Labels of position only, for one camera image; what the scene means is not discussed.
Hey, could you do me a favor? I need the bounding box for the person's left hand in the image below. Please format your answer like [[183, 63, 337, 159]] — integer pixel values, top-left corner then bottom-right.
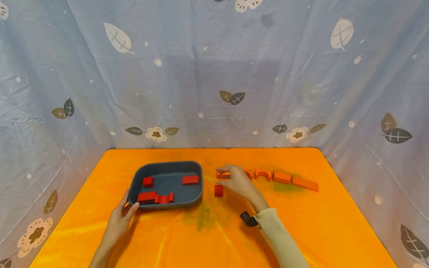
[[104, 189, 140, 246]]

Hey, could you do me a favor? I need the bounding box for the person's right hand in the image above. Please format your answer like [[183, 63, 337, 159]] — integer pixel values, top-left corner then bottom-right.
[[216, 164, 270, 214]]

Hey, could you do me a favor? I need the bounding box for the grey-blue plastic tray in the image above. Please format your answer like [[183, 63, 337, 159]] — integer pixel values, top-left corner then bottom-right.
[[128, 161, 204, 210]]

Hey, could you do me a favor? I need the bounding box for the black wrist band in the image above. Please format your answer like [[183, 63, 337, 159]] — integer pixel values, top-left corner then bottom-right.
[[239, 211, 262, 229]]

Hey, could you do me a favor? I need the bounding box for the long orange rectangular block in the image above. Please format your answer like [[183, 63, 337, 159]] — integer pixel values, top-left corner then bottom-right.
[[292, 176, 319, 192]]

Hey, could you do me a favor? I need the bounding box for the person's right forearm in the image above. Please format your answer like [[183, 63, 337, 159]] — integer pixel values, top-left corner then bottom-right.
[[254, 208, 311, 268]]

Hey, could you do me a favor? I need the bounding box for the red arch block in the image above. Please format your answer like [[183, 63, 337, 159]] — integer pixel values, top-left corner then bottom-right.
[[154, 192, 175, 204]]

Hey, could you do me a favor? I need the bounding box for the person's left forearm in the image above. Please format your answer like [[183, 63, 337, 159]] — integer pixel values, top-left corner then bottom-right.
[[88, 239, 118, 268]]

